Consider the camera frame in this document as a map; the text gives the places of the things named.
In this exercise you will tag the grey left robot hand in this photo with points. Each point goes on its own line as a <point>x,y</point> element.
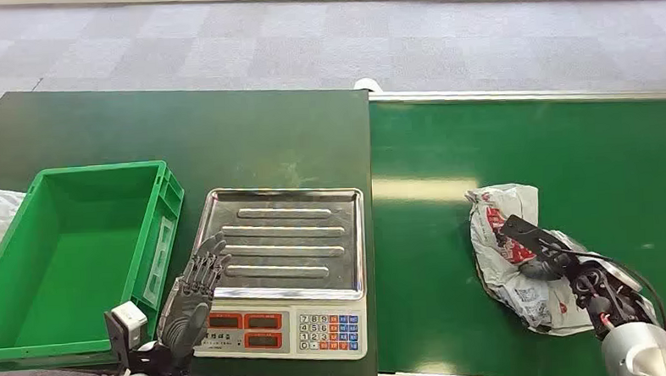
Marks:
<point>189,314</point>

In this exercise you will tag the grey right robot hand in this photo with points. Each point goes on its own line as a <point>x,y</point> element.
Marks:
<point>547,268</point>

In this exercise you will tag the white red-printed courier package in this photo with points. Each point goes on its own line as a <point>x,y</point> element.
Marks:
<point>511,280</point>

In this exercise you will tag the white round conveyor end cap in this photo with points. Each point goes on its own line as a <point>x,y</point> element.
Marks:
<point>368,84</point>

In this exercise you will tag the white electronic weighing scale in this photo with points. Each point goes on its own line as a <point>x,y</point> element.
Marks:
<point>291,256</point>

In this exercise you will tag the green plastic crate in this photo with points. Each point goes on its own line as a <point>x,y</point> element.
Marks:
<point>72,260</point>

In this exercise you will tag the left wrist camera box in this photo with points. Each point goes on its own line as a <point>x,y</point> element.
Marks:
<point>126,325</point>

